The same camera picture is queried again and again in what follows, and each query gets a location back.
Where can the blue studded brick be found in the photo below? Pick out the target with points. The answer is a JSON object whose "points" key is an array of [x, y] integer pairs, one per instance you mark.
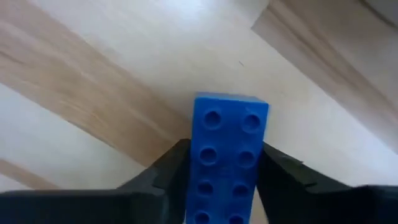
{"points": [[227, 161]]}

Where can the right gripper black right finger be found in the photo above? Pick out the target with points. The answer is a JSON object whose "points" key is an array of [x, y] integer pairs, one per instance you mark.
{"points": [[311, 205]]}

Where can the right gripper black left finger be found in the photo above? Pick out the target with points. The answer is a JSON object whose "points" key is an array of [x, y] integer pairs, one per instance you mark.
{"points": [[140, 205]]}

